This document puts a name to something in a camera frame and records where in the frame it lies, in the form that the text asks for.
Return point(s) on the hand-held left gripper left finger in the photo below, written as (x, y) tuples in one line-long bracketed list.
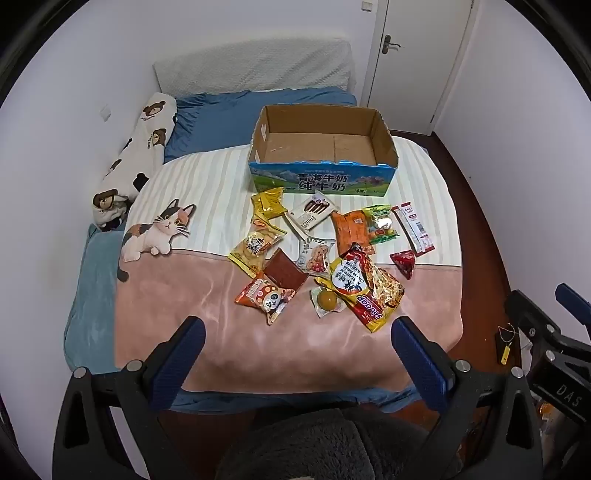
[(184, 357)]

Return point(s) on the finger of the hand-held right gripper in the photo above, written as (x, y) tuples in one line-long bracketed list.
[(526, 314), (570, 295)]

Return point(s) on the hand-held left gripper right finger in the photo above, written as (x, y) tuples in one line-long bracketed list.
[(420, 364)]

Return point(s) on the long red white snack packet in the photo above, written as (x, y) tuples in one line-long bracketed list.
[(415, 230)]

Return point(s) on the printed cardboard box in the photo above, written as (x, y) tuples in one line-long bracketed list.
[(323, 182)]

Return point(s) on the yellow tag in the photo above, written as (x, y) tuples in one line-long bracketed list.
[(505, 354)]

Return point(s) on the cat print blanket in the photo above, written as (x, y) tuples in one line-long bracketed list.
[(184, 286)]

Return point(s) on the large yellow red snack bag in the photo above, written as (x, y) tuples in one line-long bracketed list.
[(364, 286)]

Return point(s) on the orange panda snack packet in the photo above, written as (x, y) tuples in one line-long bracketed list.
[(261, 295)]

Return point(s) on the red triangular snack packet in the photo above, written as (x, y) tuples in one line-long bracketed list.
[(405, 263)]

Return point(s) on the clear yellow jelly packet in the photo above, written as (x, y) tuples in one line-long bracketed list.
[(325, 300)]

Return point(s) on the grey fleece clothing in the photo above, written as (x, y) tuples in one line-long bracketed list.
[(323, 447)]

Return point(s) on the yellow cracker packet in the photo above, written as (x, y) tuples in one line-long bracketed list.
[(254, 249)]

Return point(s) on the brown snack packet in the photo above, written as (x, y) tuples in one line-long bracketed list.
[(284, 272)]

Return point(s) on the green snack packet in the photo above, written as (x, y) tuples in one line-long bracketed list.
[(381, 219)]

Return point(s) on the white cookie packet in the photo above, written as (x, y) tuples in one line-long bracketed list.
[(314, 254)]

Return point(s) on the orange-edged snack packet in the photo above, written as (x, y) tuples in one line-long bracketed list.
[(265, 225)]

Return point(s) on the yellow snack packet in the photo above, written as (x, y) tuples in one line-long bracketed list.
[(272, 203)]

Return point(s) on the white chocolate stick box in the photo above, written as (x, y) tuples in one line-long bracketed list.
[(309, 217)]

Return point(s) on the bear print pillow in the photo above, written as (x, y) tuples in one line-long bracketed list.
[(138, 147)]

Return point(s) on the blue pillow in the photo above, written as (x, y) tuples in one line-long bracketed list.
[(207, 120)]

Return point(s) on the white door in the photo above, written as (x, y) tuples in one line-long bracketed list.
[(415, 69)]

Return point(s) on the grey padded headboard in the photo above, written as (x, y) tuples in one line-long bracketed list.
[(254, 64)]

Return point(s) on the white wall switch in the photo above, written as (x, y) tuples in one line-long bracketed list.
[(106, 113)]

